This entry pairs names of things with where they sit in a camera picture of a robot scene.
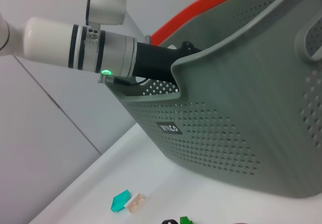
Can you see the pale pink toy brick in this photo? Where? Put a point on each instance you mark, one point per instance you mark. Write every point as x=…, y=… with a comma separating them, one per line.
x=135, y=202

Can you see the green toy brick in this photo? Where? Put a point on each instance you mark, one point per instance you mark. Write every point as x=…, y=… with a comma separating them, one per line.
x=185, y=220

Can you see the grey perforated storage bin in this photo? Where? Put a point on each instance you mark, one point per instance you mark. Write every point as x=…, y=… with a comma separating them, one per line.
x=239, y=108

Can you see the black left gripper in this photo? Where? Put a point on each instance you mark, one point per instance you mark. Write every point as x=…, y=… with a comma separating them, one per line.
x=156, y=60

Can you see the teal toy brick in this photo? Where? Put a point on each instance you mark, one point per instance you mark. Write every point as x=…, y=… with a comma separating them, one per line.
x=120, y=200

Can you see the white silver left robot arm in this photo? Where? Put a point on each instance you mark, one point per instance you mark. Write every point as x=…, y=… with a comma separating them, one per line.
x=50, y=42

